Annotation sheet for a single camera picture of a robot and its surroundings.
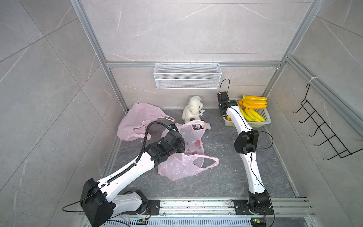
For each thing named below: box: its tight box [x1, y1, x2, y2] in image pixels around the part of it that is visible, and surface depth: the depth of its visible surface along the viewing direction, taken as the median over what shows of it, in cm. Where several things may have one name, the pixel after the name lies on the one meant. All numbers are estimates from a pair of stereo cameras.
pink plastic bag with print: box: [157, 120, 220, 182], surface depth 79 cm
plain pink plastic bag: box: [116, 102, 175, 142], surface depth 109 cm
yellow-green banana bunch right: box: [238, 104, 266, 123], surface depth 108 cm
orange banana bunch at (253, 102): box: [238, 94, 268, 109], surface depth 112 cm
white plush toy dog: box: [181, 95, 204, 123], surface depth 100 cm
